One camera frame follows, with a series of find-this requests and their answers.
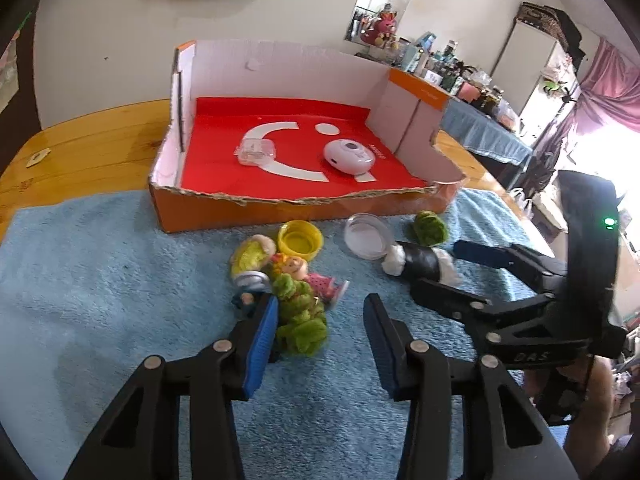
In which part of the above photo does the white round electronic device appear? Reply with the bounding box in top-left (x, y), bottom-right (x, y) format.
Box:
top-left (322, 138), bottom-right (377, 176)

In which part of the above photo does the beige and yellow plush toy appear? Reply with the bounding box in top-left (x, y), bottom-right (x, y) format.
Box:
top-left (229, 234), bottom-right (277, 281)

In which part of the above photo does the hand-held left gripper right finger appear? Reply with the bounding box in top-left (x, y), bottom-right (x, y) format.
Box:
top-left (362, 292), bottom-right (581, 480)

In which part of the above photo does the yellow plastic cup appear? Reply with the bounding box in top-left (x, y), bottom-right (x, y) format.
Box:
top-left (277, 221), bottom-right (324, 261)

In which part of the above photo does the black and white sushi toy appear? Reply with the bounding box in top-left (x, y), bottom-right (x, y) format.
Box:
top-left (382, 241), bottom-right (461, 286)

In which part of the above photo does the pink plush animal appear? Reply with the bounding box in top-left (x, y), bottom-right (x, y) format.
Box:
top-left (360, 7), bottom-right (401, 47)

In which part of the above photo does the white refrigerator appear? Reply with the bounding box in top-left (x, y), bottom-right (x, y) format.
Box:
top-left (490, 20), bottom-right (571, 126)

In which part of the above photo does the doll in pink dress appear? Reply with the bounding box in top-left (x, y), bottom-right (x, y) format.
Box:
top-left (270, 254), bottom-right (350, 308)

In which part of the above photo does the person's right hand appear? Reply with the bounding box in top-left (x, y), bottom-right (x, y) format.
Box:
top-left (564, 356), bottom-right (617, 457)

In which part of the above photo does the pink curtain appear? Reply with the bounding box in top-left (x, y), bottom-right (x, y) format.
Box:
top-left (535, 37), bottom-right (640, 161)

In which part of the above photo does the blue towel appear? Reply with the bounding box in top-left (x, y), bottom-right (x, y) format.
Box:
top-left (0, 187), bottom-right (556, 480)

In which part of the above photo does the orange cardboard box red bottom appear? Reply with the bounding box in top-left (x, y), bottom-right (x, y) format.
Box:
top-left (147, 40), bottom-right (468, 234)

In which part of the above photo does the beige hanging paper sheet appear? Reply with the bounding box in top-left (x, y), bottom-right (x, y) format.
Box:
top-left (0, 37), bottom-right (19, 111)

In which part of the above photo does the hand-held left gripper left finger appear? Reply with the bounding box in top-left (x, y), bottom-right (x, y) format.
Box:
top-left (65, 292), bottom-right (281, 480)

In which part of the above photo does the small clear plastic case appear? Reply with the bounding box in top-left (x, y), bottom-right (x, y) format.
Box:
top-left (235, 140), bottom-right (278, 166)

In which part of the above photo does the boy figurine with blue cap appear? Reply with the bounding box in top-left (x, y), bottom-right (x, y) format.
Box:
top-left (231, 270), bottom-right (273, 321)

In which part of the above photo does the cluttered side table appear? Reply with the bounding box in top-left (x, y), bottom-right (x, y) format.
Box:
top-left (355, 32), bottom-right (523, 133)

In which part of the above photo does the black bag on refrigerator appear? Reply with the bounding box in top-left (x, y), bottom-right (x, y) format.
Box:
top-left (542, 5), bottom-right (583, 52)

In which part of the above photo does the white plastic bag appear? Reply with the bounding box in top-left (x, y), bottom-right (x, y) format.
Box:
top-left (510, 187), bottom-right (536, 218)

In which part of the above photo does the large green plush toy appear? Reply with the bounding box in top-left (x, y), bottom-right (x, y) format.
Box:
top-left (270, 274), bottom-right (329, 358)

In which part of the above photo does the leopard print bag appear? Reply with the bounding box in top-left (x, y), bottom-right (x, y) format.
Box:
top-left (515, 2), bottom-right (571, 46)

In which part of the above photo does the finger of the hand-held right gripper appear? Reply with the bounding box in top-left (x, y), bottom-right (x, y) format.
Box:
top-left (410, 278), bottom-right (556, 344)
top-left (452, 239), bottom-right (571, 297)

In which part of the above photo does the small green plush toy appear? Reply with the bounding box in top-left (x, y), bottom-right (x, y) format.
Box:
top-left (412, 211), bottom-right (450, 247)

